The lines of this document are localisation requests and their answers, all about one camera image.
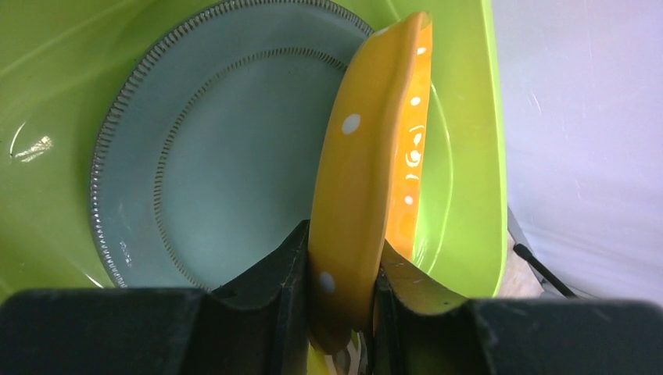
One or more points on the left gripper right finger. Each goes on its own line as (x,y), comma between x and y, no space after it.
(425,328)

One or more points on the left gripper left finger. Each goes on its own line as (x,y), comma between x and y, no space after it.
(254,324)

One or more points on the yellow scalloped plate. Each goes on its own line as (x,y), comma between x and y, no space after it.
(368,185)

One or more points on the grey-blue plate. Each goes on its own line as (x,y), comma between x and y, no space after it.
(207,157)

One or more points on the black tripod stand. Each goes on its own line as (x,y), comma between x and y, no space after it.
(523,252)

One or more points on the green plastic basin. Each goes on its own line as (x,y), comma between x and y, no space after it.
(63,61)

